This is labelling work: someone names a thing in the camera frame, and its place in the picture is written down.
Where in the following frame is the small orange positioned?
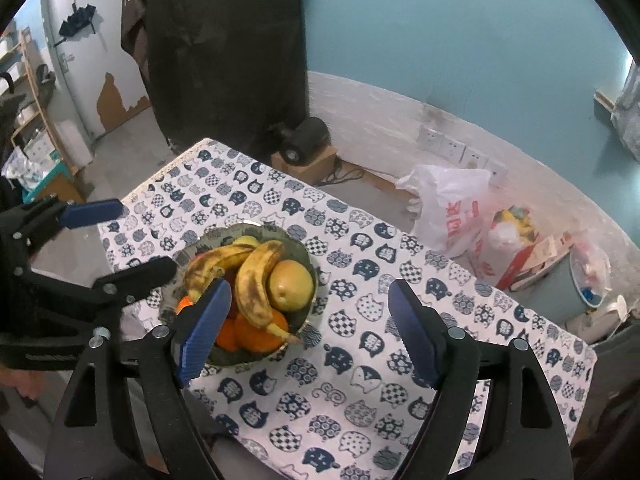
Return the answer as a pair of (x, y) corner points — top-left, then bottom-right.
(175, 295), (194, 314)

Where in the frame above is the large orange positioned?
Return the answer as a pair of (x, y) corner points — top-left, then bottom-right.
(233, 314), (284, 354)

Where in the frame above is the spotted banana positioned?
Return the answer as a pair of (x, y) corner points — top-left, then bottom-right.
(234, 240), (299, 342)
(182, 244), (255, 304)

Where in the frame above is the large yellow-green pear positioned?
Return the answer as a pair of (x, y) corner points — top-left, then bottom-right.
(267, 259), (314, 312)

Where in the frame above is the person's hand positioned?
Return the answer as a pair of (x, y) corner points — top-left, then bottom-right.
(0, 365), (55, 401)

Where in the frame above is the wooden shelf rack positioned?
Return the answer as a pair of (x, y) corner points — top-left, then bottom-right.
(1, 24), (85, 203)

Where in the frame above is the yellow pear in bowl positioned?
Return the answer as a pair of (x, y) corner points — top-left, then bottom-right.
(232, 235), (260, 248)

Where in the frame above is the grey blue trash bin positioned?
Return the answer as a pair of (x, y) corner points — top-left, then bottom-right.
(525, 240), (611, 325)

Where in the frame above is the green glass fruit bowl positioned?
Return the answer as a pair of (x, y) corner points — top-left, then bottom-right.
(157, 223), (318, 367)

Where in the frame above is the cat pattern tablecloth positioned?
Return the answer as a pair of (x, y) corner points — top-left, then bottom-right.
(99, 140), (597, 479)

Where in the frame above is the red white bag of trash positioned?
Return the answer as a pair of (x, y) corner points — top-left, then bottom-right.
(469, 206), (539, 290)

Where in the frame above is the white door with umbrella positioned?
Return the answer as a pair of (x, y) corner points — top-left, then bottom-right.
(42, 0), (150, 139)

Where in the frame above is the brown cardboard box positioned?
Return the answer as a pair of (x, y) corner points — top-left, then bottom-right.
(271, 145), (337, 184)

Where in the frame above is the white plastic bag red print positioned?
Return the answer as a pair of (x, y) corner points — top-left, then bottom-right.
(396, 164), (490, 258)

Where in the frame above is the black speaker on box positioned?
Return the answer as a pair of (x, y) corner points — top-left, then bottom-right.
(276, 117), (330, 166)

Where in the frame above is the black cloth cabinet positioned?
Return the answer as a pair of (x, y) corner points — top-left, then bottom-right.
(145, 0), (308, 160)

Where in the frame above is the white wall socket strip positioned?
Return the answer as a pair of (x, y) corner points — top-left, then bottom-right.
(416, 126), (508, 186)

